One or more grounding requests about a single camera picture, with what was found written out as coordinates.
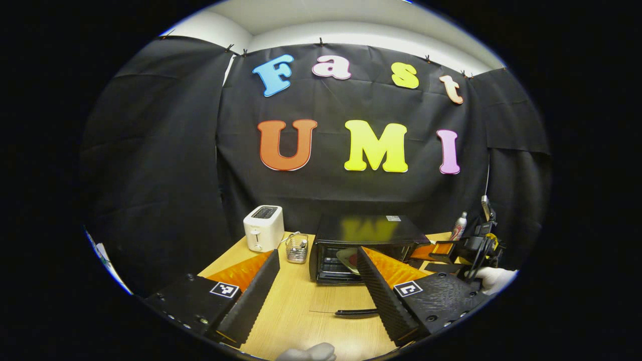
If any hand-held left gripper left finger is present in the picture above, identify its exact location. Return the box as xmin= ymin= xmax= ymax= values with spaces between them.
xmin=143 ymin=249 xmax=281 ymax=346

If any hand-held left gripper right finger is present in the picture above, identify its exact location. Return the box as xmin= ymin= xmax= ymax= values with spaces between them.
xmin=356 ymin=246 xmax=492 ymax=347

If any silver bottle with red label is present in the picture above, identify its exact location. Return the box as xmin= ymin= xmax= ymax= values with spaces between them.
xmin=450 ymin=211 xmax=468 ymax=241

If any black electric oven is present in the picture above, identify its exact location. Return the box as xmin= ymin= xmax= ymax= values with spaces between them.
xmin=308 ymin=215 xmax=432 ymax=319

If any cream rectangular plate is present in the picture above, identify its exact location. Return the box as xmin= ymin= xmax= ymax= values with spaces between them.
xmin=336 ymin=247 xmax=362 ymax=275

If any white toaster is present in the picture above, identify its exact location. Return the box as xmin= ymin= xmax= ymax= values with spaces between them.
xmin=243 ymin=205 xmax=285 ymax=253

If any black backdrop cloth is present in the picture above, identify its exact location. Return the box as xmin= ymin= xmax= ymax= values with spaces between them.
xmin=80 ymin=35 xmax=552 ymax=296

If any small wire basket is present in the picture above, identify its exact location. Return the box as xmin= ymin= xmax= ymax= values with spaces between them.
xmin=285 ymin=232 xmax=309 ymax=264

